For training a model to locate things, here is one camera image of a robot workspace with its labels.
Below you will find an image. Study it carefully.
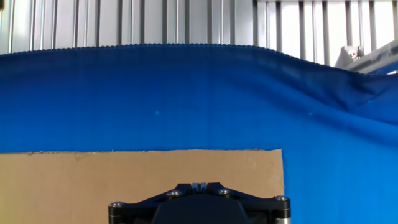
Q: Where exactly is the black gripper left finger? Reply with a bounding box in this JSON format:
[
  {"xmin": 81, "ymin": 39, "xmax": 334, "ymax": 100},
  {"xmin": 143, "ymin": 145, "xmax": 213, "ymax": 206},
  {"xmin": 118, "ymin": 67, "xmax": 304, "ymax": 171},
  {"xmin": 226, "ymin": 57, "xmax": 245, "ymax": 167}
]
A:
[{"xmin": 108, "ymin": 182, "xmax": 200, "ymax": 224}]

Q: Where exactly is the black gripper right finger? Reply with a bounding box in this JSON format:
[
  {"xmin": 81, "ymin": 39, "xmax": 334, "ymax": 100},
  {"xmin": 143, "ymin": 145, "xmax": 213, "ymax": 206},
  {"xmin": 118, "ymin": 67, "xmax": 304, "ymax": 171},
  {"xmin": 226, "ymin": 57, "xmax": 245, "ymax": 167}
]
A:
[{"xmin": 198, "ymin": 182, "xmax": 292, "ymax": 224}]

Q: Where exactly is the brown cardboard sheet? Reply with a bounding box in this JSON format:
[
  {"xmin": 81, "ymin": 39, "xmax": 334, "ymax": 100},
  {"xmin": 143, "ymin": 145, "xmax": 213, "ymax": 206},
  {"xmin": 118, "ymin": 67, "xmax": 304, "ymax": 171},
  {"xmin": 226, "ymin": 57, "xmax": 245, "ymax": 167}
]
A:
[{"xmin": 0, "ymin": 148, "xmax": 285, "ymax": 224}]

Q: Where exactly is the blue mountain print cloth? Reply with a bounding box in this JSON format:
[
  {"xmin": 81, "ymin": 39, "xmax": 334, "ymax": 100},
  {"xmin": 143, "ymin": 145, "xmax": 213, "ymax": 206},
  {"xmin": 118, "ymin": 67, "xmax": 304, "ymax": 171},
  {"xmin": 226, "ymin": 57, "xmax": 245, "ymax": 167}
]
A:
[{"xmin": 0, "ymin": 43, "xmax": 398, "ymax": 224}]

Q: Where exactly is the aluminium frame post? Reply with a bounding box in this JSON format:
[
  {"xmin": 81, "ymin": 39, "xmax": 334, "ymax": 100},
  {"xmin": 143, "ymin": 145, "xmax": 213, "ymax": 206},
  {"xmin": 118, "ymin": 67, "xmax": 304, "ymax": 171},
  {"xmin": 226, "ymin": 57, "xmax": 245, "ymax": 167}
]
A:
[{"xmin": 334, "ymin": 39, "xmax": 398, "ymax": 75}]

